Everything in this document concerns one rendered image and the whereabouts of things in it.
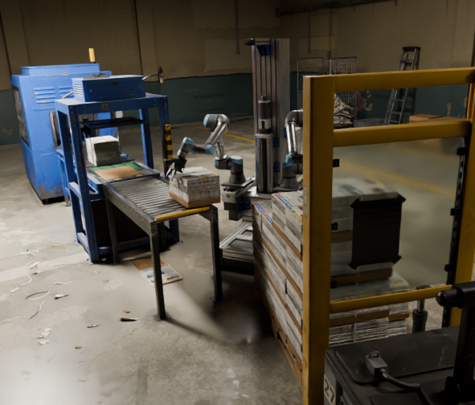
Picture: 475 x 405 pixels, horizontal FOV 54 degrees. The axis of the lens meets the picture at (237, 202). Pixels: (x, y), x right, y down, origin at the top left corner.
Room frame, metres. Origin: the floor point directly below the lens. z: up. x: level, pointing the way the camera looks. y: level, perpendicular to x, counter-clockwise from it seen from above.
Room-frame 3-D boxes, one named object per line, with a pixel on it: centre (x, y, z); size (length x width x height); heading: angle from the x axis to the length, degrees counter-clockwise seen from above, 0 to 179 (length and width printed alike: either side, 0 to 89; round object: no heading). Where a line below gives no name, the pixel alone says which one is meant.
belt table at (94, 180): (4.79, 1.22, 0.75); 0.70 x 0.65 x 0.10; 29
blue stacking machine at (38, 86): (7.18, 2.50, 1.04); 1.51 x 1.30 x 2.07; 29
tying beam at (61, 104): (4.79, 1.21, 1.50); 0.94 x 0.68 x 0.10; 119
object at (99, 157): (5.29, 1.49, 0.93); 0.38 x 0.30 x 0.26; 29
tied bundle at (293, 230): (2.52, -0.49, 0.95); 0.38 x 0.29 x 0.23; 101
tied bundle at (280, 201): (2.81, -0.44, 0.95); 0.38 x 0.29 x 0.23; 102
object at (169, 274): (3.94, 0.73, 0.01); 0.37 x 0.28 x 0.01; 29
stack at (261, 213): (2.94, -0.41, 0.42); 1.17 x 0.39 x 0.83; 11
